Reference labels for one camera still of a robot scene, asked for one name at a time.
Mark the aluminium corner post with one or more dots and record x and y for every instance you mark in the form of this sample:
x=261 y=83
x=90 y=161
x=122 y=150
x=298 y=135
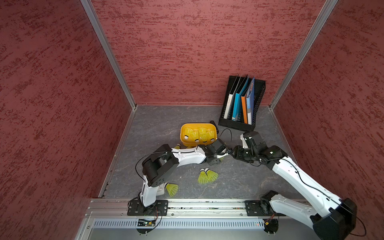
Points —
x=95 y=22
x=316 y=28

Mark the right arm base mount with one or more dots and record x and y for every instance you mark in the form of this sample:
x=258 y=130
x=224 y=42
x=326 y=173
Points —
x=260 y=209

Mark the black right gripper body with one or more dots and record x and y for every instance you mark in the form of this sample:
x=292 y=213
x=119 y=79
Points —
x=247 y=154

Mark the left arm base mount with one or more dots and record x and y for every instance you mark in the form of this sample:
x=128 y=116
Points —
x=147 y=207

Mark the white book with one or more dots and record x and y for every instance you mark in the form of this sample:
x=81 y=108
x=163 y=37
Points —
x=230 y=96

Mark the teal book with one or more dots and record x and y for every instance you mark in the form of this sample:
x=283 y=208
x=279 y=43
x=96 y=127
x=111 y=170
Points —
x=237 y=100

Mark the blue folder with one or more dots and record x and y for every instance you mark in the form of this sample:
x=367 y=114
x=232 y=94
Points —
x=250 y=101

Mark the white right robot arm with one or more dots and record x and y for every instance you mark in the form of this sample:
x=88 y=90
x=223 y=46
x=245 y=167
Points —
x=327 y=214

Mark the yellow shuttlecock ten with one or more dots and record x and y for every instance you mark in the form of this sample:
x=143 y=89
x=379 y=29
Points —
x=172 y=189

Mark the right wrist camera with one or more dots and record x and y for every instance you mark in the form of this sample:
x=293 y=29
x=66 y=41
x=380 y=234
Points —
x=253 y=140

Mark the yellow plastic storage box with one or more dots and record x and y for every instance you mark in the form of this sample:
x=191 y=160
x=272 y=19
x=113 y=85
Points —
x=196 y=126

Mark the orange spine book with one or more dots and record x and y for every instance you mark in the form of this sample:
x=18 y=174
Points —
x=244 y=109

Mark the yellow shuttlecock one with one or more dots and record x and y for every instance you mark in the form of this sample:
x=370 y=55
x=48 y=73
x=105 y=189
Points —
x=203 y=134

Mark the yellow shuttlecock nine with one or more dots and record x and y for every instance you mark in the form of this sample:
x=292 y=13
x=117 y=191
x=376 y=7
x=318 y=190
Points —
x=203 y=178

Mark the grey white stapler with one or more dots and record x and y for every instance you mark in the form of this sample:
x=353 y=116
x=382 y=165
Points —
x=161 y=190

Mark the yellow shuttlecock two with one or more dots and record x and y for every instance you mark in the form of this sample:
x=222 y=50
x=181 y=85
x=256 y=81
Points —
x=188 y=133

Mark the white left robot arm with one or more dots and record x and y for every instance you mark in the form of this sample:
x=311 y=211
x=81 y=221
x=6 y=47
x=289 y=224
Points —
x=158 y=166

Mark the right aluminium corner post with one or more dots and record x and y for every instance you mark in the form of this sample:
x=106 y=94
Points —
x=316 y=28

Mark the black file holder rack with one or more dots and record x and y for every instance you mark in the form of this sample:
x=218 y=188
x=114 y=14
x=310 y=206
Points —
x=259 y=90

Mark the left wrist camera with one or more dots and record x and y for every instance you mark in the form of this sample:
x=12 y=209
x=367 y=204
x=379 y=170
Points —
x=220 y=148

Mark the yellow shuttlecock seven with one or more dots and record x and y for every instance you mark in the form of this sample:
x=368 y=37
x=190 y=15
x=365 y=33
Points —
x=195 y=136

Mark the left aluminium corner post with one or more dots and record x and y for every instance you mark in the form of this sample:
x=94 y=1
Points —
x=95 y=22

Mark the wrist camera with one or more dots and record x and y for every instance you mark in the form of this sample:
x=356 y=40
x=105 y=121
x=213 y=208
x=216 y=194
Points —
x=253 y=140
x=220 y=148

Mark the yellow shuttlecock three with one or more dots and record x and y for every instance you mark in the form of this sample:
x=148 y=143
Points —
x=211 y=135

